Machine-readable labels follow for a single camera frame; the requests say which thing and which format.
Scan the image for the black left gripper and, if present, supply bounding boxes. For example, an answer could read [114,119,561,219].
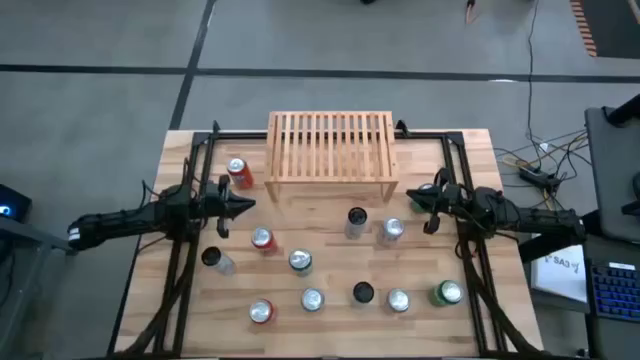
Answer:
[201,174,258,240]

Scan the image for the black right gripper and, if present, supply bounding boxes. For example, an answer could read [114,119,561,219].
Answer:
[405,168,464,236]

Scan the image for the orange Fanta soda can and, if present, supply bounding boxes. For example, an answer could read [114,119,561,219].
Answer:
[250,226,279,254]
[248,298,276,325]
[226,157,255,191]

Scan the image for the silver Diet Coke can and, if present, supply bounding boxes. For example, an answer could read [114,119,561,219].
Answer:
[300,287,326,314]
[376,216,406,248]
[386,287,411,314]

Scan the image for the white Celsius slim can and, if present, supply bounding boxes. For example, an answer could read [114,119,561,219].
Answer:
[343,206,370,240]
[351,281,376,306]
[200,246,237,276]

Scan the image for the wooden slatted shelf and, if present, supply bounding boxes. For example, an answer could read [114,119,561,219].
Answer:
[263,110,400,204]

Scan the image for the black power strip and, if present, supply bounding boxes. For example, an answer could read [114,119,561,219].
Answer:
[517,164,564,190]

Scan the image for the white printed box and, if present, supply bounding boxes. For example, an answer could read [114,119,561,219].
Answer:
[529,243,589,304]

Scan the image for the grey desk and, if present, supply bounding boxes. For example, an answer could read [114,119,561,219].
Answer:
[583,106,640,244]

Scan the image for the grey metal table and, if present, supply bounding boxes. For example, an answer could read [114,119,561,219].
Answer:
[0,217,79,360]

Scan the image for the black device with blue light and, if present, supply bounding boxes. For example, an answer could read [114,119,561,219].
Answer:
[0,183,34,224]

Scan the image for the black mat orange-striped edge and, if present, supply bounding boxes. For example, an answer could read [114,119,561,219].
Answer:
[569,0,640,59]

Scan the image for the black metal table frame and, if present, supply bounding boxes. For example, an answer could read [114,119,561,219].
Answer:
[149,119,506,359]

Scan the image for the yellow floor cable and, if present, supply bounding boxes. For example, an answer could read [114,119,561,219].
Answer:
[502,132,589,174]

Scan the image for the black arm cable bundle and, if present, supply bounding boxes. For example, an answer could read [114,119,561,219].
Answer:
[112,224,201,360]
[454,234,539,359]

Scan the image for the long black floor cable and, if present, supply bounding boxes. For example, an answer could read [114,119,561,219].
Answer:
[525,0,542,151]

